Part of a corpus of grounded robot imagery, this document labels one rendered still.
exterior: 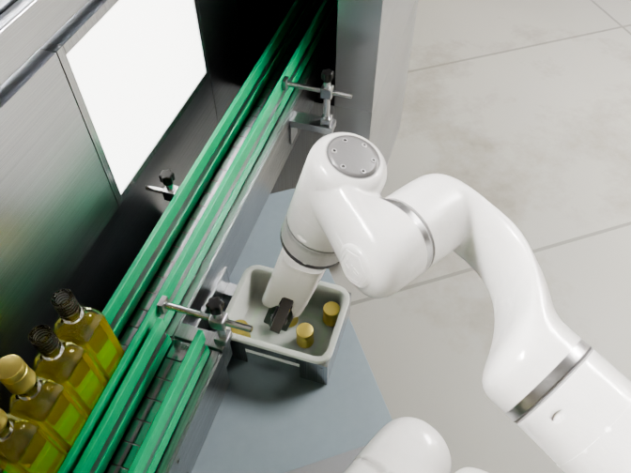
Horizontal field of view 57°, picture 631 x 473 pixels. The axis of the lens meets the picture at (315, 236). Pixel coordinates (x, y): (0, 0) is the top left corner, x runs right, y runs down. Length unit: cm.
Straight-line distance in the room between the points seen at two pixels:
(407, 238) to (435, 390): 155
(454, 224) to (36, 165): 64
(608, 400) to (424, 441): 30
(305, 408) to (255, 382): 11
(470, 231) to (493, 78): 264
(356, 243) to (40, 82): 59
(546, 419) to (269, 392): 76
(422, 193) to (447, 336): 162
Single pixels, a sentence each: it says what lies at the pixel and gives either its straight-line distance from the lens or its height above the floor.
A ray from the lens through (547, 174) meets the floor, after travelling 273.
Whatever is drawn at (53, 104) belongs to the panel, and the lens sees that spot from 97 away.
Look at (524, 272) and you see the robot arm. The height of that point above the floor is 142.
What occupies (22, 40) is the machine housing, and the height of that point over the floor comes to 136.
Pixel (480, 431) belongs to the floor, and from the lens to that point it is 200.
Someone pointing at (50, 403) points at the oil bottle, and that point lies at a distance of 87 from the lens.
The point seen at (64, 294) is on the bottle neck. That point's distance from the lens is 88.
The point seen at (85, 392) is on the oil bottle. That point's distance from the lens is 95.
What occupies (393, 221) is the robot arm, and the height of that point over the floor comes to 145.
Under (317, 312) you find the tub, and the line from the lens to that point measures 122.
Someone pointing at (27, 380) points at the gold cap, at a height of 114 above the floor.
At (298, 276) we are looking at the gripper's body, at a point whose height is 132.
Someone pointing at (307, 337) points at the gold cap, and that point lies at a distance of 114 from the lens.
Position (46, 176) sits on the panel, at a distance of 98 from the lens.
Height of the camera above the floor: 182
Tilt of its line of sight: 52 degrees down
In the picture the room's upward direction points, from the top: straight up
